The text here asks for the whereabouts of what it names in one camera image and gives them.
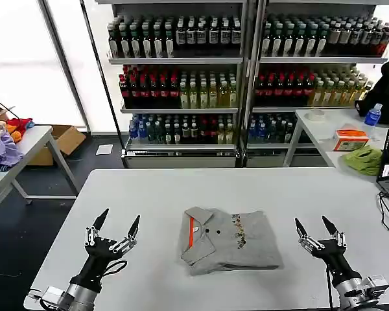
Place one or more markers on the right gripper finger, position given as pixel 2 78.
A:
pixel 306 239
pixel 337 236

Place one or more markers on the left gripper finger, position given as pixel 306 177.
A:
pixel 92 231
pixel 131 234

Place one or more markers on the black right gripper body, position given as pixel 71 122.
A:
pixel 337 262

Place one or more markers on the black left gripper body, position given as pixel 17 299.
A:
pixel 95 259

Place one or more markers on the grey polo shirt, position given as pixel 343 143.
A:
pixel 246 246

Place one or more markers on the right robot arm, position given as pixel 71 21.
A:
pixel 353 296

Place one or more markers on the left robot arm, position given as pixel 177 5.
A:
pixel 74 298

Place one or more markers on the green cloth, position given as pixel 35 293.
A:
pixel 363 160

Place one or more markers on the white paper sheet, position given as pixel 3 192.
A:
pixel 104 149

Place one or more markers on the brown cardboard box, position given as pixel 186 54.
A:
pixel 68 139

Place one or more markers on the orange tissue box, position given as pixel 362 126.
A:
pixel 350 141

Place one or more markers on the white side table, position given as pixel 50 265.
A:
pixel 324 131

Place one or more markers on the white table with grey legs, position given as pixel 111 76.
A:
pixel 35 137

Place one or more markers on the purple garment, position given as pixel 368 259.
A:
pixel 6 149

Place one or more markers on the white tape roll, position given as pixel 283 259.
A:
pixel 314 115

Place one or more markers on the blue label water bottle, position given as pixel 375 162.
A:
pixel 372 116

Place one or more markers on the red orange garment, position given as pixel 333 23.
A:
pixel 17 124

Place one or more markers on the metal shelf rack with bottles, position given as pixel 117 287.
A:
pixel 311 87
pixel 181 97

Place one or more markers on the black bag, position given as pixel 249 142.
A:
pixel 385 94

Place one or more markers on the thin black pole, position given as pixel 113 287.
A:
pixel 103 81

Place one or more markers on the grey window frame post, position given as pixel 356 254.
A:
pixel 66 64

